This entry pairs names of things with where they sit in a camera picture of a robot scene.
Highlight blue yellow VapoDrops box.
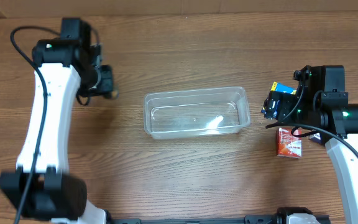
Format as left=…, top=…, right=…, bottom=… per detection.
left=260, top=82, right=296, bottom=118

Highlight red white box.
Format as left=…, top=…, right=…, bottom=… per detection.
left=276, top=128, right=302, bottom=158

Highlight white blue box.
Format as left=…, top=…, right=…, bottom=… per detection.
left=309, top=133, right=323, bottom=145

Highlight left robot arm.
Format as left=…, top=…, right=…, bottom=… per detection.
left=0, top=17, right=119, bottom=223

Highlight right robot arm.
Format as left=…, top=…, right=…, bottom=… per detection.
left=262, top=65, right=358, bottom=223

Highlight clear plastic container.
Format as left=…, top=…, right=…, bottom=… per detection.
left=144, top=86, right=250, bottom=139

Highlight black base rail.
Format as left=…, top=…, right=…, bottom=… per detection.
left=107, top=215, right=286, bottom=224

